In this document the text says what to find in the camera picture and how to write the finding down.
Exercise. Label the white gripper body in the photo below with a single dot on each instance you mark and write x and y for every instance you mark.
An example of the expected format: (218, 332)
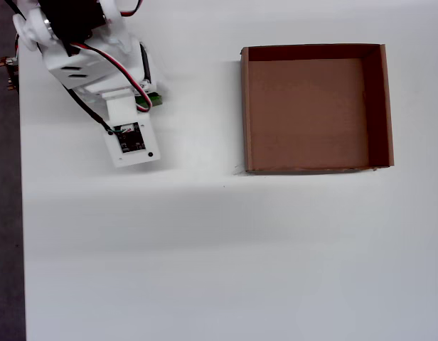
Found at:
(146, 67)

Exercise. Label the green cube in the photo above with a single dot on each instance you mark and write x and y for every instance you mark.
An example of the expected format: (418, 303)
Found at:
(156, 99)

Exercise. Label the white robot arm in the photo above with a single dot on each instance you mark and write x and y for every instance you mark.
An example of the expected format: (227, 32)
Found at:
(87, 65)

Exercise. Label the brown cardboard box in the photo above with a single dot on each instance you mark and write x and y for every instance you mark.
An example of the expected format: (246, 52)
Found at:
(304, 113)

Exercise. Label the small brown metal bracket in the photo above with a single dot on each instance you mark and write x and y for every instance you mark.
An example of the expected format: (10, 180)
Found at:
(13, 71)

